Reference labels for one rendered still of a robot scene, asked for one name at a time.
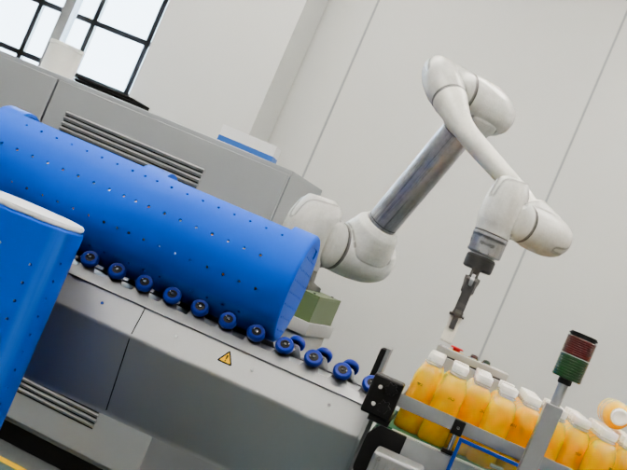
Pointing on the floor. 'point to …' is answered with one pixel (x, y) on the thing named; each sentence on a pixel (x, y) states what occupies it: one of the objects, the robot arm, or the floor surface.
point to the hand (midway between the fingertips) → (450, 330)
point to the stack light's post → (540, 437)
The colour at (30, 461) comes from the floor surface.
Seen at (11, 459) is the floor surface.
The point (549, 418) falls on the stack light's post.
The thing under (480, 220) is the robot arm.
